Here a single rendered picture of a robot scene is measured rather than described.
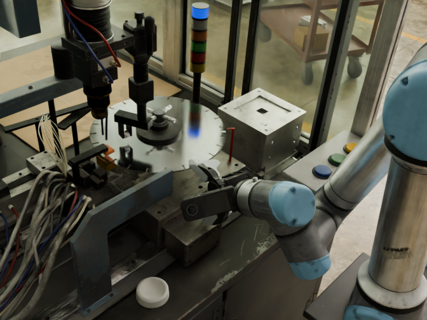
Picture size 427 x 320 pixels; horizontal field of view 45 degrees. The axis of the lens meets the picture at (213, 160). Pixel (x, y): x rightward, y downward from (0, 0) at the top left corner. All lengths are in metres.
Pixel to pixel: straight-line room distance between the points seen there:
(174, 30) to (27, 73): 0.56
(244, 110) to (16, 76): 0.88
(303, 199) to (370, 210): 1.74
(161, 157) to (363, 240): 1.46
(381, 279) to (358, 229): 1.61
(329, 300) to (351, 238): 1.27
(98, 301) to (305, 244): 0.46
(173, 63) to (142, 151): 0.72
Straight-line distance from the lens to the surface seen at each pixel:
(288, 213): 0.88
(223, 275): 1.20
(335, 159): 1.31
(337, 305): 1.19
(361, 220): 2.55
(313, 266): 0.96
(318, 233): 0.96
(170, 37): 1.83
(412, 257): 0.86
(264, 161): 1.42
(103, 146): 1.16
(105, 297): 1.15
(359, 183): 0.97
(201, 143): 1.22
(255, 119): 1.43
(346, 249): 2.39
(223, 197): 1.02
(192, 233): 1.18
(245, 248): 1.26
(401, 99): 0.69
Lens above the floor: 1.66
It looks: 37 degrees down
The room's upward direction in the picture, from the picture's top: 4 degrees clockwise
